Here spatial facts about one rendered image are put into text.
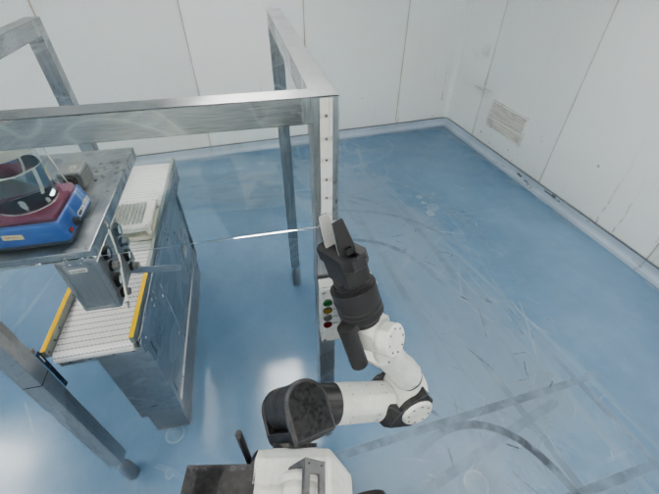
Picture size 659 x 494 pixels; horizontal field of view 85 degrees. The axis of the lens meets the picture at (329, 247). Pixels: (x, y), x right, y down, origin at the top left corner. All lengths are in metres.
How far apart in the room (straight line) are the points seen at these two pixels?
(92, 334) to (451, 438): 1.75
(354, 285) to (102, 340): 1.08
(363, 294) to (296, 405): 0.27
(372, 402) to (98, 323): 1.06
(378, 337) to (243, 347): 1.83
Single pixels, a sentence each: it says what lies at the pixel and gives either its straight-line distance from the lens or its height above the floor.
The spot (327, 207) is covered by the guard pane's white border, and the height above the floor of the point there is 1.47.
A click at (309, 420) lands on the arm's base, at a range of 0.79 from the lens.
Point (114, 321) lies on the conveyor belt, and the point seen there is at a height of 0.94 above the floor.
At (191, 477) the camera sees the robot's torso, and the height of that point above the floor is 1.29.
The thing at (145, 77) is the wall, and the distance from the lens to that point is 4.41.
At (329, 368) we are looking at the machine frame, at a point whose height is 0.67.
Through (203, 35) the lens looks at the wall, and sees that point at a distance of 4.29.
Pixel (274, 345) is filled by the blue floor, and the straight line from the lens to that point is 2.44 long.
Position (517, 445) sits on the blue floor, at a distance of 2.35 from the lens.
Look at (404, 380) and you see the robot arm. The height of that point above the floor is 1.27.
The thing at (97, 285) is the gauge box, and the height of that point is 1.25.
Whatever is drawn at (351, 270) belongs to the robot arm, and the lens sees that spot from 0.60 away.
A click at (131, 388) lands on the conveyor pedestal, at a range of 1.95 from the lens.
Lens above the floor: 2.01
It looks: 41 degrees down
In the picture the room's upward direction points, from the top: straight up
